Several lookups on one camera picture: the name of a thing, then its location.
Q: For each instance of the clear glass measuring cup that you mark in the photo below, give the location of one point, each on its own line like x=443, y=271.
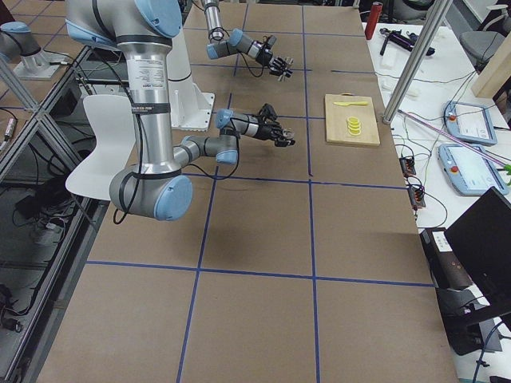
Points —
x=290, y=140

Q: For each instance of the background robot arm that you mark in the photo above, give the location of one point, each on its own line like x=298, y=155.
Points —
x=17, y=41

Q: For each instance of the lemon slice two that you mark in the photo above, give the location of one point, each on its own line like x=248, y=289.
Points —
x=353, y=124

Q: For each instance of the wooden cutting board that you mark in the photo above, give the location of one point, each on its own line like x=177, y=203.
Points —
x=336, y=121

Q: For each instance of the lemon slice four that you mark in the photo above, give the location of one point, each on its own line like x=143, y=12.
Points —
x=353, y=132

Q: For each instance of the yellow plastic knife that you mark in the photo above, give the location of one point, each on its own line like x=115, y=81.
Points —
x=350, y=103

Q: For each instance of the pink rod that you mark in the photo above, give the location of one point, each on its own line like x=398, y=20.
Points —
x=454, y=139

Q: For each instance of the black purple tool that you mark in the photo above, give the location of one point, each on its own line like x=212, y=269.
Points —
x=397, y=38

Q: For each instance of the upper orange circuit board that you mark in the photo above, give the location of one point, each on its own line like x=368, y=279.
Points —
x=407, y=166

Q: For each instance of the orange circuit board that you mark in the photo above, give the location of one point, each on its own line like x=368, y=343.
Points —
x=416, y=194
x=407, y=166

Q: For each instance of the lower orange circuit board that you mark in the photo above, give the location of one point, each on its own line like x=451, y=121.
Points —
x=416, y=194

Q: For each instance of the white plastic chair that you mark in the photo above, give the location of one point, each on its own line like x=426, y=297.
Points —
x=111, y=120

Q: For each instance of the upper blue teach pendant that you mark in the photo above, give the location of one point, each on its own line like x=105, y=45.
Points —
x=470, y=122

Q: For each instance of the blue teach pendant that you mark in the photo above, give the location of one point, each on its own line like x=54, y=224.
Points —
x=470, y=122
x=469, y=173

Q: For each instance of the lower blue teach pendant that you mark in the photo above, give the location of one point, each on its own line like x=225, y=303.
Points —
x=469, y=173

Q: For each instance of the grey office chair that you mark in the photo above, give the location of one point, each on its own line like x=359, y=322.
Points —
x=480, y=45

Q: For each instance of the wooden plank stand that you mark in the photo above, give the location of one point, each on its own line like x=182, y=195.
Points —
x=496, y=72

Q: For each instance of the black box device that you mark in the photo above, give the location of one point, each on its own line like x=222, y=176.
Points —
x=447, y=270

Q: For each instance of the black monitor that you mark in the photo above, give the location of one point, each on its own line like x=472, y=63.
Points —
x=480, y=238

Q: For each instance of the aluminium frame post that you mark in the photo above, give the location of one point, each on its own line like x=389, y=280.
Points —
x=429, y=29

